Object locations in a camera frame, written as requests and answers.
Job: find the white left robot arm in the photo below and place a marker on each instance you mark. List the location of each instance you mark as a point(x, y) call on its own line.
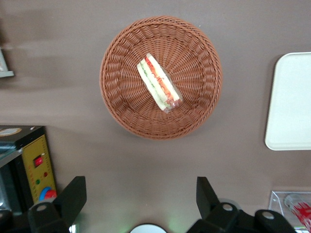
point(148, 229)

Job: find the brown round wicker basket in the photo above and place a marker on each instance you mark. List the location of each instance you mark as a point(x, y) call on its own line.
point(194, 72)

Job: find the red soda bottle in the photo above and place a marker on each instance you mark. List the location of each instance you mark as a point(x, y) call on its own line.
point(301, 211)

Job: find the clear acrylic bottle rack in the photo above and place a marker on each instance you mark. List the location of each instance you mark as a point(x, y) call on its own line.
point(277, 201)

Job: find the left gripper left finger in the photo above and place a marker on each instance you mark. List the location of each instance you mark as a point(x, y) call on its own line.
point(60, 213)

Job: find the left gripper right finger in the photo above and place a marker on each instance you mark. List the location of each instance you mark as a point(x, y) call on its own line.
point(213, 216)

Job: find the triangle sandwich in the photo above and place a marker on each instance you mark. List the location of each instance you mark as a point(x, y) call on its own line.
point(159, 82)

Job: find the beige plastic tray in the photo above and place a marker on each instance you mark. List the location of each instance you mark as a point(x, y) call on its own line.
point(291, 102)

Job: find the black food warmer yellow panel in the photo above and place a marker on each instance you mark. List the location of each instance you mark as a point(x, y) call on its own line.
point(39, 150)

